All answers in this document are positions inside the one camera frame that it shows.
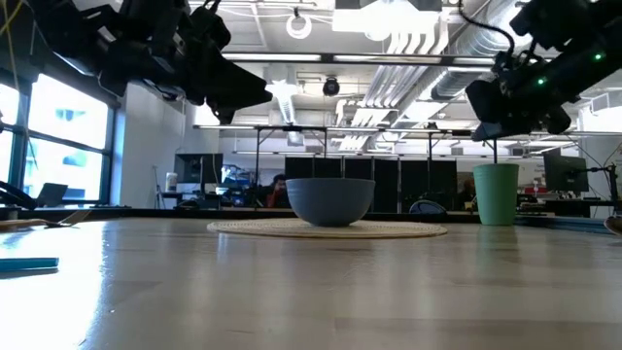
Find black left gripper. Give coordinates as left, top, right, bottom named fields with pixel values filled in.
left=116, top=0, right=274, bottom=125

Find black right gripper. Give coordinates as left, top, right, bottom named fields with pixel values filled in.
left=465, top=52, right=575, bottom=143

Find black monitor on arm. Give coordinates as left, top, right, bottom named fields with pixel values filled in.
left=542, top=153, right=590, bottom=194

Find black computer monitor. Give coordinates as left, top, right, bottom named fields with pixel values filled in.
left=174, top=153, right=225, bottom=186

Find person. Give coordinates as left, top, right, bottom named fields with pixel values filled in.
left=460, top=178, right=478, bottom=206
left=264, top=173, right=292, bottom=210

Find green plastic cup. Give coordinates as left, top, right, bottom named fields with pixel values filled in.
left=472, top=162, right=520, bottom=227

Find black partition panels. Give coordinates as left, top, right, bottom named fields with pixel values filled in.
left=284, top=156, right=459, bottom=214

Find black office chair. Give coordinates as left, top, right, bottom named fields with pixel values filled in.
left=408, top=199, right=448, bottom=216

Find blue bowl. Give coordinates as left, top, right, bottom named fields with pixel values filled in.
left=285, top=177, right=376, bottom=228

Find round woven placemat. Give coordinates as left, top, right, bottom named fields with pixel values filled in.
left=206, top=217, right=449, bottom=240

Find open laptop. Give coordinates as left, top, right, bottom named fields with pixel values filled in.
left=35, top=182, right=70, bottom=209

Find thin blue stick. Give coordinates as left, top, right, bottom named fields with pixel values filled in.
left=0, top=257, right=60, bottom=274

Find silver ventilation duct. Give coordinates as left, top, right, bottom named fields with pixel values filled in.
left=430, top=0, right=536, bottom=102

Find black workstation frame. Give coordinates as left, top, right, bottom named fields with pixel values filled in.
left=192, top=123, right=500, bottom=211

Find white cable coil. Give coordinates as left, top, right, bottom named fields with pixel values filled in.
left=285, top=13, right=314, bottom=41

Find black aluminium table frame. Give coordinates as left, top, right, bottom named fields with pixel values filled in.
left=0, top=206, right=483, bottom=226

